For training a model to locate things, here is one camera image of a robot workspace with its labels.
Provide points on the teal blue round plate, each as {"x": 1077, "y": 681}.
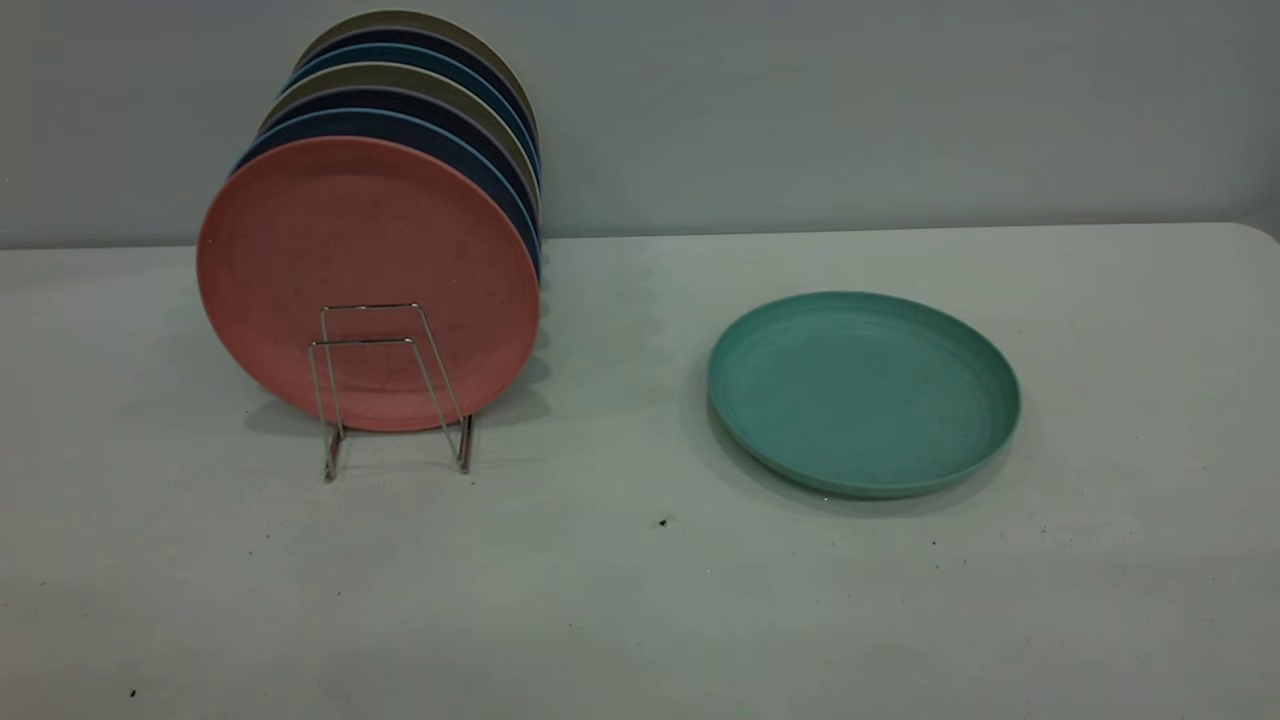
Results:
{"x": 410, "y": 52}

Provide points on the pink round plate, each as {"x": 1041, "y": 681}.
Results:
{"x": 350, "y": 230}

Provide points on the navy blue round plate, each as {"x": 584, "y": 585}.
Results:
{"x": 400, "y": 122}

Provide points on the olive green round plate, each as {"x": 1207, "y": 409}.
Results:
{"x": 390, "y": 74}
{"x": 420, "y": 18}

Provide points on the dark purple round plate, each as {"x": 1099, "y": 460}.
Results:
{"x": 420, "y": 35}
{"x": 400, "y": 97}

